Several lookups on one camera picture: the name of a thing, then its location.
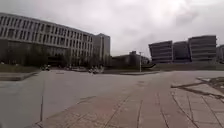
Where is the vehicle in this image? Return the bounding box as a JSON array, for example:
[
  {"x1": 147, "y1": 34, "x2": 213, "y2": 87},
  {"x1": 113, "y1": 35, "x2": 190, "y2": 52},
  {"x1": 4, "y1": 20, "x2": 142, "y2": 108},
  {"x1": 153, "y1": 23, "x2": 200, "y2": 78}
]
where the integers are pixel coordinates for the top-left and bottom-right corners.
[{"x1": 39, "y1": 64, "x2": 52, "y2": 72}]

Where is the group of parked vehicles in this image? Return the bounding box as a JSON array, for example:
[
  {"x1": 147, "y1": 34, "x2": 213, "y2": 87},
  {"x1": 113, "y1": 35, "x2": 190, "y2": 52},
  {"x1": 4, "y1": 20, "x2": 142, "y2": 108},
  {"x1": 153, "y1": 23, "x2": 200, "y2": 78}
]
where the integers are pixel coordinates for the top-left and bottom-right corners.
[{"x1": 87, "y1": 66, "x2": 102, "y2": 75}]

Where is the large pale many-windowed building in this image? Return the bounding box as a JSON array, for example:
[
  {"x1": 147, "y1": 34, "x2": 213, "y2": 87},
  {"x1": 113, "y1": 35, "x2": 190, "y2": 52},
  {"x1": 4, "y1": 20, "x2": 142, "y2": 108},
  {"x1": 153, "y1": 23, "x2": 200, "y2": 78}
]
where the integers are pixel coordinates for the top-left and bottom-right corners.
[{"x1": 0, "y1": 12, "x2": 112, "y2": 68}]

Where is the row of dark trees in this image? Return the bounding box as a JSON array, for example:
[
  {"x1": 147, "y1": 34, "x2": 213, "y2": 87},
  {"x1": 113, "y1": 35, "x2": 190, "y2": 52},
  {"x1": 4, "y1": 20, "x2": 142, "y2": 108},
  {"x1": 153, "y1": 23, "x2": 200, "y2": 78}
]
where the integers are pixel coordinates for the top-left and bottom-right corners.
[{"x1": 0, "y1": 44, "x2": 113, "y2": 69}]

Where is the group of dark block buildings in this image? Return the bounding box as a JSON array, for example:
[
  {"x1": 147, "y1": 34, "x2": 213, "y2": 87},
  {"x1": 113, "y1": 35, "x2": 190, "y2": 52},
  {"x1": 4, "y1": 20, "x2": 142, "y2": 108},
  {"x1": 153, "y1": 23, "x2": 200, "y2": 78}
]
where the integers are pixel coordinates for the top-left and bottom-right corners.
[{"x1": 148, "y1": 34, "x2": 224, "y2": 64}]

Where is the pole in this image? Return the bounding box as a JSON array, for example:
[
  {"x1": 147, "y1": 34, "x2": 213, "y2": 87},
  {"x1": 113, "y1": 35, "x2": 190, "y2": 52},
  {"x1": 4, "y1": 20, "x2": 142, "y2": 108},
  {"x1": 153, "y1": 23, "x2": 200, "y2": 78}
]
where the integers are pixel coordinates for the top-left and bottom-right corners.
[{"x1": 138, "y1": 51, "x2": 143, "y2": 73}]

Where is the grass strip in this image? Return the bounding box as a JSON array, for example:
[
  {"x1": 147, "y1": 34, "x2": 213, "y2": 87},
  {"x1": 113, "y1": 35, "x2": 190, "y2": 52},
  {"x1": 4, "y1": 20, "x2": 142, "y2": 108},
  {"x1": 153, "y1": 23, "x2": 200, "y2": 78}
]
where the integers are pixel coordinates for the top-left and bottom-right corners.
[{"x1": 0, "y1": 63, "x2": 42, "y2": 74}]

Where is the grassy bank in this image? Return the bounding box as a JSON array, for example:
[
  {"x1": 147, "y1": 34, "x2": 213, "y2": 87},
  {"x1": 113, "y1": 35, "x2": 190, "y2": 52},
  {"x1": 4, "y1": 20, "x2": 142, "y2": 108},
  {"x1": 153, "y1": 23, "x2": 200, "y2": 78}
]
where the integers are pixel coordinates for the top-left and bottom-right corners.
[{"x1": 151, "y1": 62, "x2": 224, "y2": 72}]

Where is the grey kerb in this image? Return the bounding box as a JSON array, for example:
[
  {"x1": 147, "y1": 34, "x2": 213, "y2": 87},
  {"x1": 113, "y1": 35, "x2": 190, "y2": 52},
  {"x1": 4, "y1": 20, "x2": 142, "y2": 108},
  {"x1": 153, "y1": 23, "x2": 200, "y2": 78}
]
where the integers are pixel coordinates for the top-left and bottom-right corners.
[{"x1": 0, "y1": 71, "x2": 42, "y2": 82}]

